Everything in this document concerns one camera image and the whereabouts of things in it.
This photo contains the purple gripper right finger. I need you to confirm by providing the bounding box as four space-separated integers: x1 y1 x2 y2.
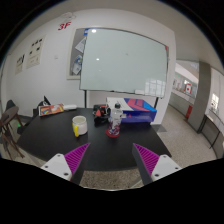
132 143 181 185

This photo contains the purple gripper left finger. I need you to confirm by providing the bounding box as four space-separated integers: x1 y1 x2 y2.
42 143 90 181

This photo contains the clear plastic water bottle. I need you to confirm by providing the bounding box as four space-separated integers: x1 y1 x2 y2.
108 103 123 135

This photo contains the black table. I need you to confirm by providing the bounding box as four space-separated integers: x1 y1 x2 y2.
17 108 170 184

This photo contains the red bottle cap coaster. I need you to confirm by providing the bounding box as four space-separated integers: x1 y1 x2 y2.
105 129 120 138

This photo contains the blue and white box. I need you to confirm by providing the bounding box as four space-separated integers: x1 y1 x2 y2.
106 97 157 123

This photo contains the white eraser block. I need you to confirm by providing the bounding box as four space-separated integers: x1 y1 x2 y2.
63 105 77 110

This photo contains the orange colourful book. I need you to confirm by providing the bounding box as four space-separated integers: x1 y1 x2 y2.
39 104 64 116

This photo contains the dark wooden chair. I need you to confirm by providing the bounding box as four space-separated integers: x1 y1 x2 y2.
0 115 24 157

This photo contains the grey pillar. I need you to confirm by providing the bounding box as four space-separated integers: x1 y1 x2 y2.
188 62 211 133

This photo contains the round brown side table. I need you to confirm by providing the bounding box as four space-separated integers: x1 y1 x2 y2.
0 106 22 130

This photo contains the large whiteboard on stand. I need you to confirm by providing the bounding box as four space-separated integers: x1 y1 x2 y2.
80 28 168 98

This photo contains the grey notice board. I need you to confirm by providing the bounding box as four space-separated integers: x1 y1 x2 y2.
70 28 168 82

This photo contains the white mug yellow handle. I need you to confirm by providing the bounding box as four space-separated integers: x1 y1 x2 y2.
72 116 87 137

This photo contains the small white wall poster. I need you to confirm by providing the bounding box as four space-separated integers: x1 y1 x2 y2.
15 54 25 74

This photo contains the large white wall poster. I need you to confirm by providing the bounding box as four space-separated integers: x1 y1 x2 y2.
26 36 45 68

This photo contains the red 3F wall sign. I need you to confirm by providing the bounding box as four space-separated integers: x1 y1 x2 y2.
58 22 71 31

